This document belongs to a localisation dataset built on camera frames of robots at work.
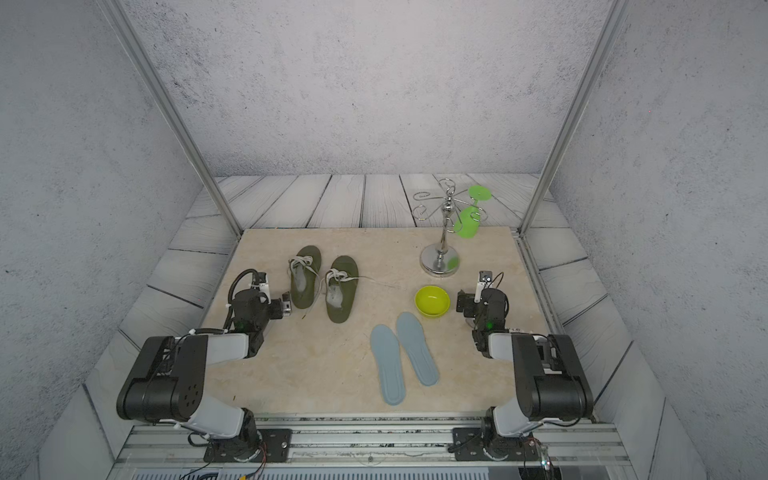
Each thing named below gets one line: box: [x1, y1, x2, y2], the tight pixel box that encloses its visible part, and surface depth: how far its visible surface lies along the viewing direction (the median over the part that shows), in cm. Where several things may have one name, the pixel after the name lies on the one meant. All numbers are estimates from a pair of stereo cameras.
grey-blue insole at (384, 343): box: [370, 324, 407, 406], surface depth 88 cm
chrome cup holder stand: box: [411, 178, 489, 278], surface depth 109 cm
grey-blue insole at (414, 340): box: [396, 312, 440, 387], surface depth 91 cm
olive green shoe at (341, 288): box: [325, 255, 359, 323], surface depth 100 cm
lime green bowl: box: [414, 285, 451, 317], surface depth 100 cm
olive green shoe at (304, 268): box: [289, 245, 322, 309], surface depth 104 cm
